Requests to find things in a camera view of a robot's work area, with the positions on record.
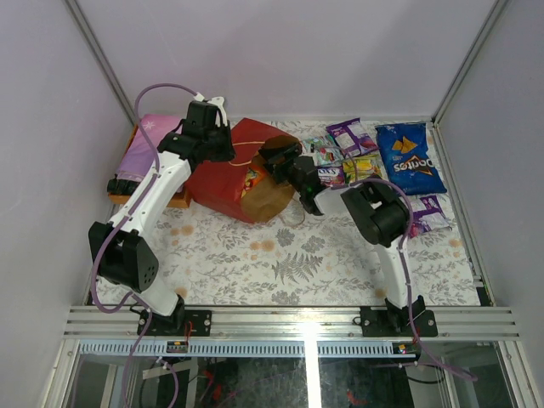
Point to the purple Fox's candy bag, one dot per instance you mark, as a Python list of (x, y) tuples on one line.
[(331, 176)]

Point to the orange snack packet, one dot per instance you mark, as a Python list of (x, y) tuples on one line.
[(254, 175)]

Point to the red paper bag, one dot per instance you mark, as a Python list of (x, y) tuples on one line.
[(218, 185)]

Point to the purple snack packet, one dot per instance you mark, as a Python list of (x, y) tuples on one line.
[(428, 216), (351, 138)]

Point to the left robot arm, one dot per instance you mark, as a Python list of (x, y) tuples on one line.
[(120, 249)]

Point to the aluminium front rail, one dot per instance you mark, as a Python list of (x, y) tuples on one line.
[(291, 323)]

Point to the black object beside tray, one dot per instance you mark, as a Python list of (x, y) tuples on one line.
[(121, 187)]

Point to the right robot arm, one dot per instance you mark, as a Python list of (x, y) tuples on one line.
[(379, 209)]

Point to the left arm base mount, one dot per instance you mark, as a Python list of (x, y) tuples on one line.
[(182, 322)]

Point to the green Fox's candy bag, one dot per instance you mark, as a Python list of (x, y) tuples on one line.
[(361, 167)]

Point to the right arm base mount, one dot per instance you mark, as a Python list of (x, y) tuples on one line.
[(394, 322)]

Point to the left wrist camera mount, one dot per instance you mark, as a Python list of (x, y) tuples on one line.
[(213, 108)]

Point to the floral tablecloth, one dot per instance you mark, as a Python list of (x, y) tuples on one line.
[(298, 259)]

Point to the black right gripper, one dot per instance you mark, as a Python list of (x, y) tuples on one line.
[(271, 155)]

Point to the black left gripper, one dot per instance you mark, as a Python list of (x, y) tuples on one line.
[(222, 150)]

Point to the teal Fox's candy bag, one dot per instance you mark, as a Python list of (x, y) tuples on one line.
[(323, 151)]

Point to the purple pillow package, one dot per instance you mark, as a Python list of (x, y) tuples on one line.
[(139, 158)]

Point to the blue Doritos chip bag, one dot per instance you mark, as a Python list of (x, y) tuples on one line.
[(404, 151)]

